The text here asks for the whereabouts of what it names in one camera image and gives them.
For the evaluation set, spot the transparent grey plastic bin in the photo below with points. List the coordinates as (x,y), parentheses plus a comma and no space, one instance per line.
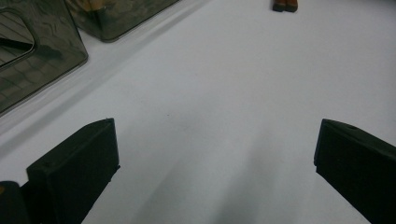
(124,18)
(53,53)

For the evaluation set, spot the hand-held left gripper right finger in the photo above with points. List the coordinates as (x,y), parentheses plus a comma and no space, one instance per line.
(358,174)

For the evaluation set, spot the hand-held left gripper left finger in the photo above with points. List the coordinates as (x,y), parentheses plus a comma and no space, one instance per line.
(73,174)

